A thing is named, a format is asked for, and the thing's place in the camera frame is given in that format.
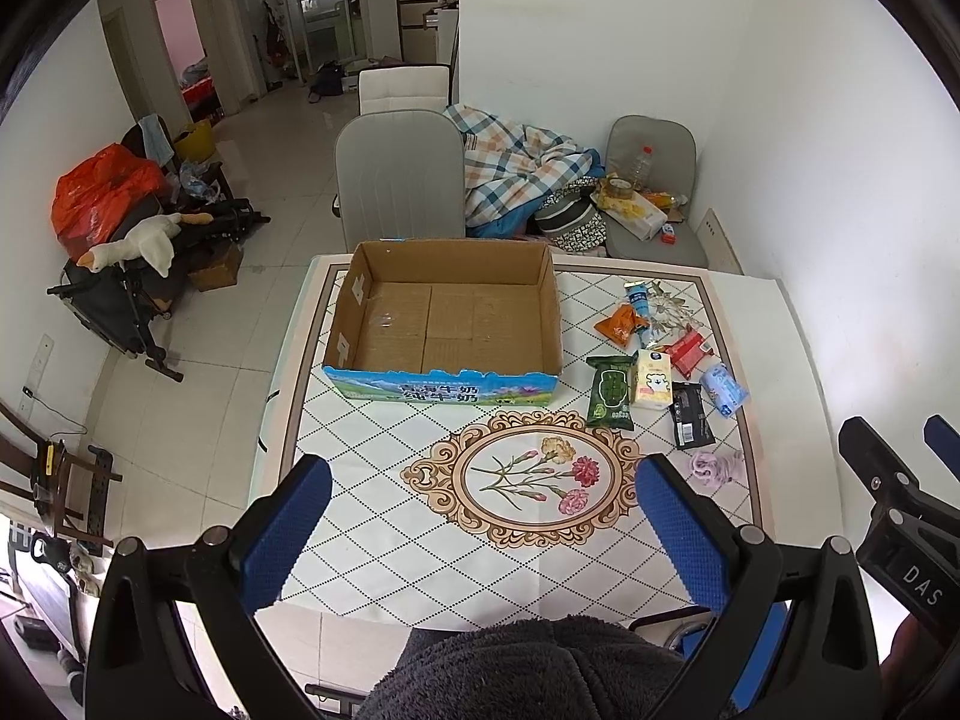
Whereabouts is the light blue tissue pack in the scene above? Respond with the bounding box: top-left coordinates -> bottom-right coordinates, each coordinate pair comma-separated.
700,362 -> 748,419

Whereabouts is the blue tube packet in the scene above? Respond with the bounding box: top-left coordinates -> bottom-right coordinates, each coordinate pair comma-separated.
625,281 -> 652,348

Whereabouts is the black stroller frame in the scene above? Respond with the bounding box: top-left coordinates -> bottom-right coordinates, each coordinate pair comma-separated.
47,195 -> 270,382

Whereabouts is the grey cushioned seat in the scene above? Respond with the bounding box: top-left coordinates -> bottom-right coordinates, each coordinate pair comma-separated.
605,114 -> 708,268

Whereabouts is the yellow snack box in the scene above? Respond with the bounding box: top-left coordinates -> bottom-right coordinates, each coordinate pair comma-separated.
592,190 -> 667,241

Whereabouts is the yellow tissue pack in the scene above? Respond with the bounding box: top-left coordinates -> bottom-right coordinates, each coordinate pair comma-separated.
631,349 -> 674,411

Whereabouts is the yellow bucket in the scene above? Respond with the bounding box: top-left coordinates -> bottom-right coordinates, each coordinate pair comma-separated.
172,119 -> 217,164

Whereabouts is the small cardboard box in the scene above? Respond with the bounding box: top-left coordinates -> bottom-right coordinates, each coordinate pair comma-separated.
189,242 -> 242,293

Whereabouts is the clear plastic bottle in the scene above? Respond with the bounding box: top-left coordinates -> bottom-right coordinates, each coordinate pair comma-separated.
631,145 -> 654,192

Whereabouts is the black snack packet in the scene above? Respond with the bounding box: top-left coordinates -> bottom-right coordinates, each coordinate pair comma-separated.
670,382 -> 716,450

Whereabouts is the orange plastic bag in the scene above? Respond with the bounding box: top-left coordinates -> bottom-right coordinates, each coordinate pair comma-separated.
50,143 -> 171,262

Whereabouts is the black striped hat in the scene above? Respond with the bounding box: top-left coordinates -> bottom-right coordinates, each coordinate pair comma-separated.
534,187 -> 607,254

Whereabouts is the white chair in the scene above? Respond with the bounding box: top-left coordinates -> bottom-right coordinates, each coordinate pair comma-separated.
358,65 -> 451,115

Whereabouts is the plaid blanket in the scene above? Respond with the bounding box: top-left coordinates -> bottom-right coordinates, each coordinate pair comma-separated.
444,103 -> 602,239

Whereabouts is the grey chair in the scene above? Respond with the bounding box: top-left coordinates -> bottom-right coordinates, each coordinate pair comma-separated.
335,109 -> 466,250

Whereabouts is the dark fleece garment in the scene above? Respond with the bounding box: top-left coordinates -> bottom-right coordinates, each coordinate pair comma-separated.
358,616 -> 683,720

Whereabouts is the orange snack packet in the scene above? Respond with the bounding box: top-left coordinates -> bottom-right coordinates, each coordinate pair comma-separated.
594,304 -> 649,349

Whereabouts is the dark wooden chair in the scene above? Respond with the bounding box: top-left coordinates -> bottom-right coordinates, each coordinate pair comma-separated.
2,403 -> 122,557

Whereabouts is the open cardboard box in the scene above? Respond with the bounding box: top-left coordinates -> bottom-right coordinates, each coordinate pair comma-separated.
322,239 -> 563,406

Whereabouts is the green wet wipes pack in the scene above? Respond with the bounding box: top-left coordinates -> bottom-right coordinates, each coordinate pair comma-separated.
586,356 -> 636,431

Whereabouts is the white goose plush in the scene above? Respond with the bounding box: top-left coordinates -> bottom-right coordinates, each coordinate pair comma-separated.
76,213 -> 213,278

